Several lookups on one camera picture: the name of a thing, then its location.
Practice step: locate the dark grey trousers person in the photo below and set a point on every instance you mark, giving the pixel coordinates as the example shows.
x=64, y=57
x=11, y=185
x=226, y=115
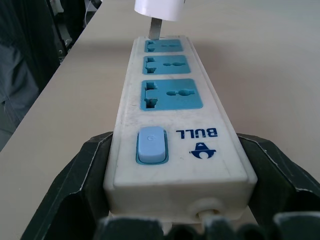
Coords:
x=15, y=70

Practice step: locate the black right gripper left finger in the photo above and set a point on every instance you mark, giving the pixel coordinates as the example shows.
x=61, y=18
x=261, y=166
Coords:
x=72, y=180

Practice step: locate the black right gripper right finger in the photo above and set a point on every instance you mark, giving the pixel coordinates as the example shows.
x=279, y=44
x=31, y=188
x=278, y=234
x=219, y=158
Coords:
x=270, y=175

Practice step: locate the black metal equipment frame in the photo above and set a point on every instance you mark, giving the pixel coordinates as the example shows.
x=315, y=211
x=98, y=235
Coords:
x=67, y=25

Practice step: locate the white power strip blue sockets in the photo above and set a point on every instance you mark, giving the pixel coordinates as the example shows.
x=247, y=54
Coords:
x=172, y=125

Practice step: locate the white charger plug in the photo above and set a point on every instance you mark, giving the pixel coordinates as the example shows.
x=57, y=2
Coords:
x=158, y=10

